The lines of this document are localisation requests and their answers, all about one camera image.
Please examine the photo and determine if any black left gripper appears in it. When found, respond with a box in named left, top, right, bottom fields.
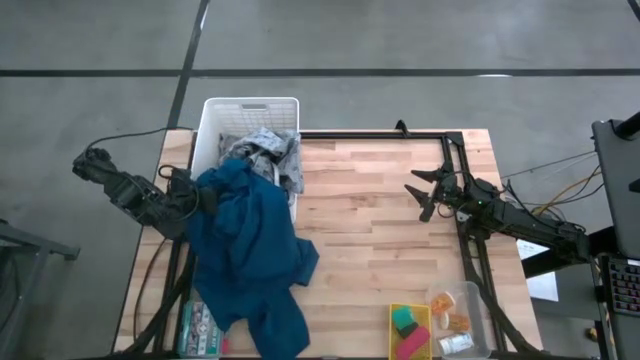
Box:
left=167, top=168, right=220, bottom=224

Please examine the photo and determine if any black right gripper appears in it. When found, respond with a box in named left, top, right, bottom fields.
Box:
left=403, top=162, right=469, bottom=224

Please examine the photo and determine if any blue cloth garment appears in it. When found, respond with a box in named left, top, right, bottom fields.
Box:
left=185, top=158, right=321, bottom=360

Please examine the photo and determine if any grey patterned cloth gown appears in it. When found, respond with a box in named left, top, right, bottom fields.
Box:
left=217, top=127, right=305, bottom=206

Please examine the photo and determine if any orange pill bottle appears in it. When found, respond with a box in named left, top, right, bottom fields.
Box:
left=430, top=292, right=457, bottom=316
left=438, top=312, right=472, bottom=335

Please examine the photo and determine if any green block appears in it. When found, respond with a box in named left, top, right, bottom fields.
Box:
left=391, top=305, right=419, bottom=331

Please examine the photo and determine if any pinkish red block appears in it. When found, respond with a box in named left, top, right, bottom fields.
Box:
left=394, top=325, right=432, bottom=360

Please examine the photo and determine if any white perforated plastic basket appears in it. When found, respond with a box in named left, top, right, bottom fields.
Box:
left=191, top=96, right=301, bottom=226

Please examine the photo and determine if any yellow plastic tray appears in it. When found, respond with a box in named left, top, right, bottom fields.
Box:
left=388, top=302, right=434, bottom=360

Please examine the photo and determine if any clear plastic container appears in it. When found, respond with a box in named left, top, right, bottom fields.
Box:
left=427, top=280, right=494, bottom=360

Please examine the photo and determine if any green first aid kit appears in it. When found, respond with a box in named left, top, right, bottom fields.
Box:
left=177, top=299, right=226, bottom=360

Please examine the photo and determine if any black stand beam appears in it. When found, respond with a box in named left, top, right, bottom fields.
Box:
left=522, top=226, right=619, bottom=280

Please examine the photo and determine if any white paper sheet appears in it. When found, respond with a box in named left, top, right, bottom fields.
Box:
left=516, top=237, right=560, bottom=303

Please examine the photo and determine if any grey metal stand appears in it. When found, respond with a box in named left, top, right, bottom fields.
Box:
left=0, top=218, right=81, bottom=360

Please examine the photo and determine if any grey monitor back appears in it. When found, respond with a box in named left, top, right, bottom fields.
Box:
left=592, top=110, right=640, bottom=260

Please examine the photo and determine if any keyboard with coloured keys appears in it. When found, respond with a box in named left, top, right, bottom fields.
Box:
left=602, top=254, right=640, bottom=317

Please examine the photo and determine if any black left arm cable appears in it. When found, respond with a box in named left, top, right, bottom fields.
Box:
left=84, top=126, right=195, bottom=151

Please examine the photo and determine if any yellow and black cable bundle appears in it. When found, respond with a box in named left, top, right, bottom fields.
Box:
left=499, top=149, right=606, bottom=221

